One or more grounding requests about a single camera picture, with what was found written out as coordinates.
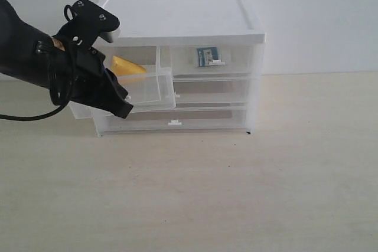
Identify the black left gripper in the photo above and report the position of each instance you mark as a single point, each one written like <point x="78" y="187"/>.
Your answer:
<point x="81" y="77"/>

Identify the yellow sponge block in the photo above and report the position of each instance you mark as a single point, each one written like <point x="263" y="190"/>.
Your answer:
<point x="127" y="71"/>

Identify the white blue labelled bottle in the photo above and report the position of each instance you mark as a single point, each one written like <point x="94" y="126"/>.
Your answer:
<point x="209" y="57"/>

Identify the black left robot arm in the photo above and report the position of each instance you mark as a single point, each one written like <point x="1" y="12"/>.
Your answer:
<point x="27" y="55"/>

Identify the clear bottom wide drawer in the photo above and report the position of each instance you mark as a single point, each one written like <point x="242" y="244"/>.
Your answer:
<point x="177" y="119"/>

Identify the clear wide drawer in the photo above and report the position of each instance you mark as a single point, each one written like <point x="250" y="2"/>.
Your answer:
<point x="177" y="119"/>
<point x="208" y="92"/>

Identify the white plastic drawer cabinet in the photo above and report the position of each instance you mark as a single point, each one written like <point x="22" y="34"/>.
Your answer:
<point x="178" y="23"/>

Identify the clear middle wide drawer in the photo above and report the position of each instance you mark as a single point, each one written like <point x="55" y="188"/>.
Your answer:
<point x="208" y="92"/>

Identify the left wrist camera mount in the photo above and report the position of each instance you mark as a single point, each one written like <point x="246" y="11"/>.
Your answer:
<point x="86" y="22"/>

